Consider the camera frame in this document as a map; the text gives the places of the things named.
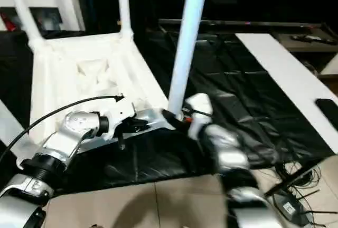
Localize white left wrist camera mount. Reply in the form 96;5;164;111
102;96;138;141

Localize black flat phone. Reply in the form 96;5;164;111
315;98;338;127

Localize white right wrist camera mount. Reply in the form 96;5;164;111
181;92;214;140

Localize dark metal rail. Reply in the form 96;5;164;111
157;18;324;31

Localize dark elongated device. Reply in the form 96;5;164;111
288;34;334;45

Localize white plastic table top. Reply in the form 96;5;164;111
17;31;179;169

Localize black plastic mat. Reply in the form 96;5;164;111
0;27;333;194

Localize black floor cables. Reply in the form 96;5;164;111
263;157;338;228

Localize small bottles behind glass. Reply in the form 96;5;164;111
0;7;65;31

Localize white paper sheet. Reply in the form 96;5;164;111
234;32;338;154

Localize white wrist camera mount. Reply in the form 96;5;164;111
102;96;138;141
181;92;214;140

